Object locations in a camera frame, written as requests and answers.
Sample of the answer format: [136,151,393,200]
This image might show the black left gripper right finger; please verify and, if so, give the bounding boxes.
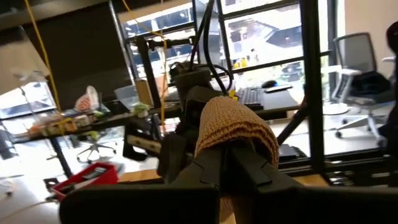
[228,139,304,192]

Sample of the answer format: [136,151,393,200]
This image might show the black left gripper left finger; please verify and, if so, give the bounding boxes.
[170,144,226,190]

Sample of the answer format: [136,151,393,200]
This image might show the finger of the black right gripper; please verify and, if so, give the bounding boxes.
[157,133,187,184]

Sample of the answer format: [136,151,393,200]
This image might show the brown elastic bandage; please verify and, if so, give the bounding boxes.
[194,95,280,224]

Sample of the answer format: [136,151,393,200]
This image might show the brown cardboard box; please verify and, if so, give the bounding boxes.
[135,79,155,106]

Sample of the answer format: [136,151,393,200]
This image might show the black keyboard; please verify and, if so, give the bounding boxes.
[238,86,265,110]

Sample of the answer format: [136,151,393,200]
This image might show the clear plastic bin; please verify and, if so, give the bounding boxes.
[114,84,141,108]

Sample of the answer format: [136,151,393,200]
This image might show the red plastic crate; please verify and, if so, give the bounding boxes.
[51,161,119,202]

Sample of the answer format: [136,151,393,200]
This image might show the black office desk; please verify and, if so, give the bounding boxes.
[0,90,307,144]

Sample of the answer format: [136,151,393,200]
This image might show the black swivel chair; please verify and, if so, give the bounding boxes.
[76,133,118,164]

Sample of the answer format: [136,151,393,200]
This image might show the white and orange bag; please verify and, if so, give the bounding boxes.
[74,85,100,112]

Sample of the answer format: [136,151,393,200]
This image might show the grey mesh office chair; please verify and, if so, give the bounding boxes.
[331,32,396,147]

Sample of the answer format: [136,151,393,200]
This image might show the thin yellow cable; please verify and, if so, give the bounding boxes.
[123,0,169,134]

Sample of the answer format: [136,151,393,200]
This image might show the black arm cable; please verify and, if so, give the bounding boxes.
[189,0,234,94]

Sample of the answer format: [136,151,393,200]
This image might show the black metal rail frame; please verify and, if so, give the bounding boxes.
[278,0,398,187]

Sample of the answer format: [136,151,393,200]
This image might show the yellow hanging cable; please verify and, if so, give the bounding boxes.
[24,0,63,113]

